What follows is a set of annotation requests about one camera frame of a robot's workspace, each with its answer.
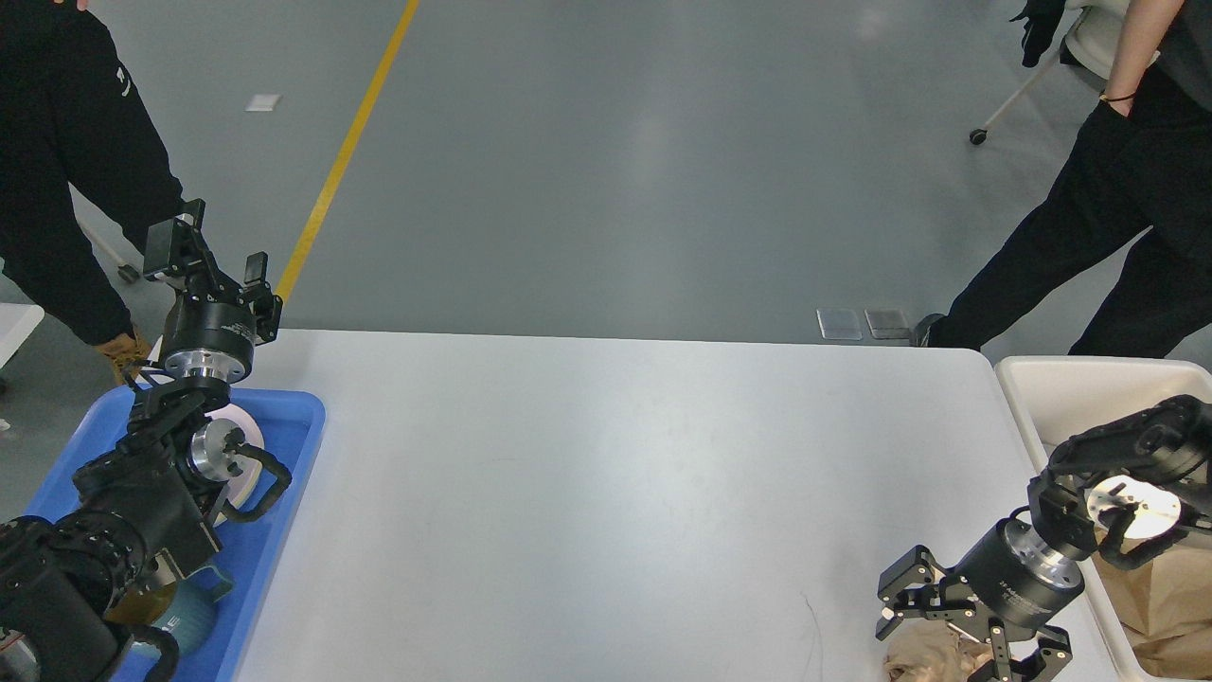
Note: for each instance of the brown paper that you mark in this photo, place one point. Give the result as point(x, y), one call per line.
point(923, 650)

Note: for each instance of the white office chair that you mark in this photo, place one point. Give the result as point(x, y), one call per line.
point(1075, 33)

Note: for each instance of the dark green mug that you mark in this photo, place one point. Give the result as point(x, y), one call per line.
point(186, 609)

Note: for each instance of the blue plastic tray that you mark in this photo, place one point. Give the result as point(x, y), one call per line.
point(291, 423)

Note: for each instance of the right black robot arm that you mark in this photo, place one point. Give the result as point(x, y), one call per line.
point(1127, 490)

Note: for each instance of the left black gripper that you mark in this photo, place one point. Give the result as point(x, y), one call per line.
point(208, 338)

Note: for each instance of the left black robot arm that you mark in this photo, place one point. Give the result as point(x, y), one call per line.
point(147, 509)

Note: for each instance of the pink plate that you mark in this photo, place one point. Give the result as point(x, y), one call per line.
point(242, 486)

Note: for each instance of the large brown paper bag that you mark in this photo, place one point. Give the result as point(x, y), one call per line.
point(1186, 656)

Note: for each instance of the person in black left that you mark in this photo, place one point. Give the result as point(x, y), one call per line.
point(72, 121)

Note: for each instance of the person in black walking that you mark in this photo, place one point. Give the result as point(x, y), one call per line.
point(1138, 176)

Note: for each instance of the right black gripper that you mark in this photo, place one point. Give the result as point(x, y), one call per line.
point(1012, 572)

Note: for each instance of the white plastic bin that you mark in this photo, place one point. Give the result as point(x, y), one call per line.
point(1054, 398)

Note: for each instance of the white side table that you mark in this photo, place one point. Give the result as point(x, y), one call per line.
point(17, 323)

